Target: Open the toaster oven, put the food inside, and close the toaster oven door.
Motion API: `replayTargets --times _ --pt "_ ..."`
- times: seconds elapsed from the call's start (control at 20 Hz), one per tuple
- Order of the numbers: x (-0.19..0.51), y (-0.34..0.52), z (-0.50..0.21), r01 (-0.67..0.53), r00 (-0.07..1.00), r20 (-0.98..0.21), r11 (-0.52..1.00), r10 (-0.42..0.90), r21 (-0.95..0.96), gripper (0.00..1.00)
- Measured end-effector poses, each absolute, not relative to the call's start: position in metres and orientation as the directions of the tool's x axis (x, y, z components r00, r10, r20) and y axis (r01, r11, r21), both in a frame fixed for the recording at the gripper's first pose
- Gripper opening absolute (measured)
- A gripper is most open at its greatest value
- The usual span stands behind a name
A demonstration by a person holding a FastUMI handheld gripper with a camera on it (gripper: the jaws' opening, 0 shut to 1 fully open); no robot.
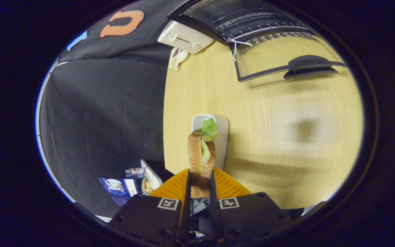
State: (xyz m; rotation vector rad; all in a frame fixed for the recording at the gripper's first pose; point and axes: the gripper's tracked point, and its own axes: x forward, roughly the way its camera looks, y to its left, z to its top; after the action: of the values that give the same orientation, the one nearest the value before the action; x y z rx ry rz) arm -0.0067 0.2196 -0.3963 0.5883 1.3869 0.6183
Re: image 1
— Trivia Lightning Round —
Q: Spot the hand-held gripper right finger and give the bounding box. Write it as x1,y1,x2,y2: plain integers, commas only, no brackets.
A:
208,167,293,245

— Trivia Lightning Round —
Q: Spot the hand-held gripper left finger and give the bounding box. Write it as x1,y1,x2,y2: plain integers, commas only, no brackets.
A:
108,168,193,246

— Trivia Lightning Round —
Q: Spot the lettuce sandwich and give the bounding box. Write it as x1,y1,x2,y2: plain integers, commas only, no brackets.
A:
187,118,218,199

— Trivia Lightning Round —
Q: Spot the black toaster oven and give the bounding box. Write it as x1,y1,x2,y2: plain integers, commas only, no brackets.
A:
168,0,349,83

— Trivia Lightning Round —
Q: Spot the white pop-up toaster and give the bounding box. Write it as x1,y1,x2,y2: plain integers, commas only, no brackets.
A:
157,21,214,54

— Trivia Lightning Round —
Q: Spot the white bag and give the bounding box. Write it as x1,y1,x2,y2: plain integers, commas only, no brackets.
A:
140,160,164,196

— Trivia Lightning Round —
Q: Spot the blue printed box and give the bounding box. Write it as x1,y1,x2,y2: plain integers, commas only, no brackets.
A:
98,177,139,205

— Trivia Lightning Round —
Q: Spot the clear bottle red label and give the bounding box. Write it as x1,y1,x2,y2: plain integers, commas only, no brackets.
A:
125,167,145,178

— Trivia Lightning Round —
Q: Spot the white dish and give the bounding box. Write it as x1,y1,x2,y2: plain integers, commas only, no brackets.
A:
191,114,229,171

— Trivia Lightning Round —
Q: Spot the black backdrop cloth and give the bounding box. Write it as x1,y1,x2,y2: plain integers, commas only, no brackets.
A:
38,0,198,218

